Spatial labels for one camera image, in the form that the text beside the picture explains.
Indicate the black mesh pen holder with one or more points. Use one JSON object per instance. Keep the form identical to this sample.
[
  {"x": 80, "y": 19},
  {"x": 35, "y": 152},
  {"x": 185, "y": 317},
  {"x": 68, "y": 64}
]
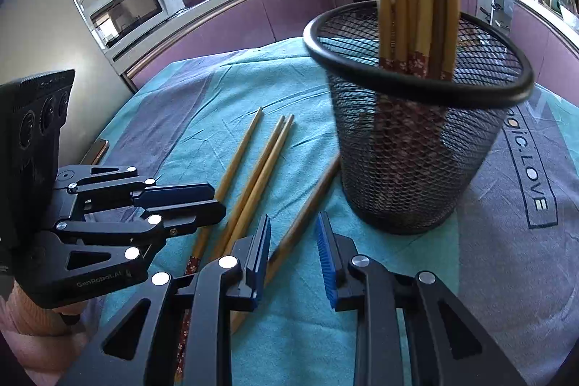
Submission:
[{"x": 407, "y": 151}]

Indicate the pink kitchen base cabinets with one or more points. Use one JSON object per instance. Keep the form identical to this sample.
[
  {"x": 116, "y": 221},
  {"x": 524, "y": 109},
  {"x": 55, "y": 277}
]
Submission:
[
  {"x": 543, "y": 42},
  {"x": 226, "y": 19}
]

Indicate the white microwave oven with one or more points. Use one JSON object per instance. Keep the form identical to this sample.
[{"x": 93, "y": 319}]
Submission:
[{"x": 131, "y": 8}]

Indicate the teal and purple tablecloth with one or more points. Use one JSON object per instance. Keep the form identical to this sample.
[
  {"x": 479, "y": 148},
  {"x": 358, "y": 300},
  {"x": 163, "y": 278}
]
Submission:
[{"x": 190, "y": 105}]

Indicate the grey refrigerator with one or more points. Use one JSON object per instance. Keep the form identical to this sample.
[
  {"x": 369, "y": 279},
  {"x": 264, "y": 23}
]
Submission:
[{"x": 45, "y": 28}]

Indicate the person's left hand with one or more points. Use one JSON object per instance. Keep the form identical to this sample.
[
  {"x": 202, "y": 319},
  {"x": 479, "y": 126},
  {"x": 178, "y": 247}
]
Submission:
[{"x": 31, "y": 345}]

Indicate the brown smartphone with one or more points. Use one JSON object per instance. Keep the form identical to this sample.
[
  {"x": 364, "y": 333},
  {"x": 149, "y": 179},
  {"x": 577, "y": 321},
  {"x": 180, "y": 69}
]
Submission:
[{"x": 96, "y": 151}]

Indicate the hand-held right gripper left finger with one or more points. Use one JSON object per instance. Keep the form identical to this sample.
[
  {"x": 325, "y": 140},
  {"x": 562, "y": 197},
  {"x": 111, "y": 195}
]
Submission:
[{"x": 263, "y": 250}]

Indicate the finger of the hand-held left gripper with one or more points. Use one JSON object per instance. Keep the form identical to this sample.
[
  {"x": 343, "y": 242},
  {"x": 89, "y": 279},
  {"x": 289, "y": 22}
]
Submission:
[
  {"x": 181, "y": 192},
  {"x": 194, "y": 216}
]

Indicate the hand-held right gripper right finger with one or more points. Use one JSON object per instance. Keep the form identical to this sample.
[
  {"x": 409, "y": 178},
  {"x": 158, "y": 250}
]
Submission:
[{"x": 325, "y": 259}]

